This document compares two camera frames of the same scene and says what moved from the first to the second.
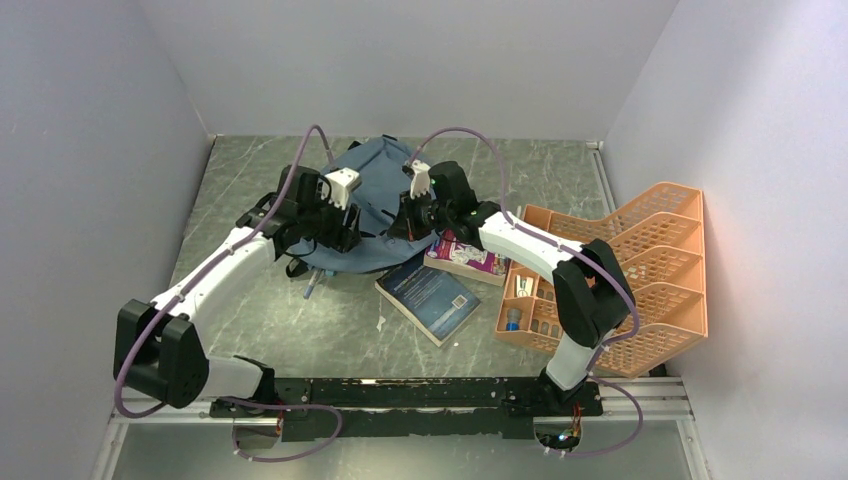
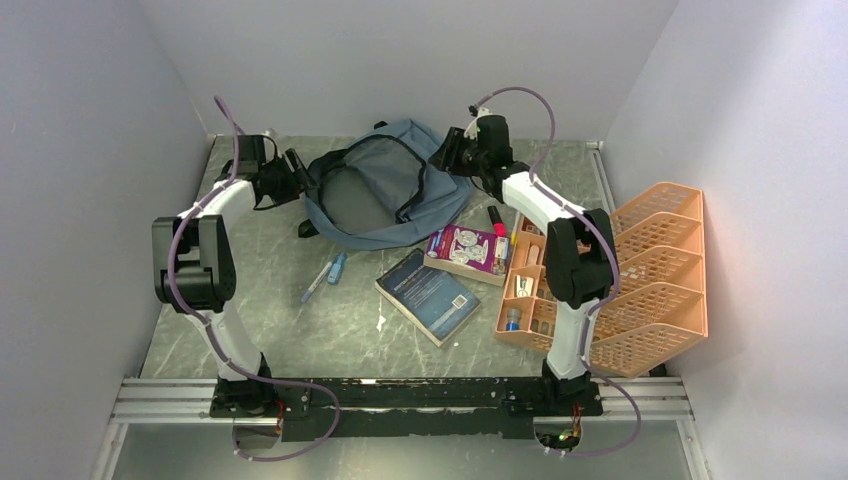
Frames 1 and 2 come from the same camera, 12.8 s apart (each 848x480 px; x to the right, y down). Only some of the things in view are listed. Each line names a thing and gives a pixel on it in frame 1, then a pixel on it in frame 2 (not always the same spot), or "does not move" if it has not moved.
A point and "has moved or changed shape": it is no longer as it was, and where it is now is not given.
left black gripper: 346,237 to 296,180
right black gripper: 405,225 to 445,157
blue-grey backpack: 380,164 has moved or changed shape
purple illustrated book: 447,252 does not move
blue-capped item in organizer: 514,316 does not move
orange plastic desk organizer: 655,233 does not move
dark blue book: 434,303 does not move
